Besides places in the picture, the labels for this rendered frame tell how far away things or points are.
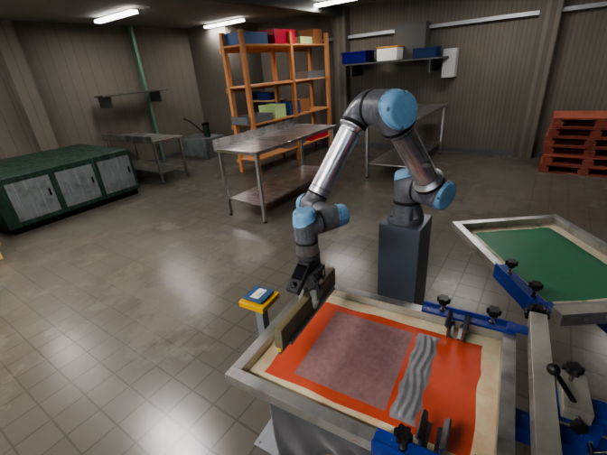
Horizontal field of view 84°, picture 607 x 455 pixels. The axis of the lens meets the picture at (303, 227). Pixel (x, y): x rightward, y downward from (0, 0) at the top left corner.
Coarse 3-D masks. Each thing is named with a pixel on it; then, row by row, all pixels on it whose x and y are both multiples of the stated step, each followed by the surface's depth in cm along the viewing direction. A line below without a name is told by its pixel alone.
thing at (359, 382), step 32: (288, 352) 118; (320, 352) 117; (352, 352) 115; (320, 384) 105; (352, 384) 104; (384, 384) 103; (448, 384) 102; (384, 416) 94; (416, 416) 93; (448, 416) 92; (448, 448) 85
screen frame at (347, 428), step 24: (336, 288) 143; (408, 312) 129; (264, 336) 121; (504, 336) 112; (240, 360) 111; (504, 360) 104; (240, 384) 104; (264, 384) 102; (504, 384) 96; (288, 408) 97; (312, 408) 94; (504, 408) 90; (336, 432) 90; (360, 432) 87; (504, 432) 84
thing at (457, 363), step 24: (336, 312) 135; (360, 312) 134; (312, 336) 124; (336, 336) 123; (360, 336) 122; (384, 336) 121; (408, 336) 120; (432, 336) 120; (384, 360) 111; (408, 360) 111; (432, 360) 110; (456, 360) 109; (480, 360) 108; (456, 384) 101
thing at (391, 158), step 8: (424, 104) 689; (432, 104) 679; (440, 104) 670; (424, 112) 587; (432, 112) 588; (416, 120) 527; (368, 128) 563; (368, 136) 569; (440, 136) 695; (368, 144) 575; (424, 144) 683; (432, 144) 678; (440, 144) 701; (368, 152) 580; (392, 152) 649; (440, 152) 707; (368, 160) 586; (376, 160) 604; (384, 160) 600; (392, 160) 596; (400, 160) 592; (368, 168) 592; (368, 176) 599
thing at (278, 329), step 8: (328, 272) 127; (320, 280) 123; (328, 280) 126; (312, 288) 119; (328, 288) 127; (304, 296) 115; (296, 304) 111; (304, 304) 112; (312, 304) 117; (288, 312) 108; (296, 312) 108; (304, 312) 113; (288, 320) 104; (296, 320) 108; (280, 328) 102; (288, 328) 104; (296, 328) 109; (280, 336) 102; (288, 336) 105; (280, 344) 103
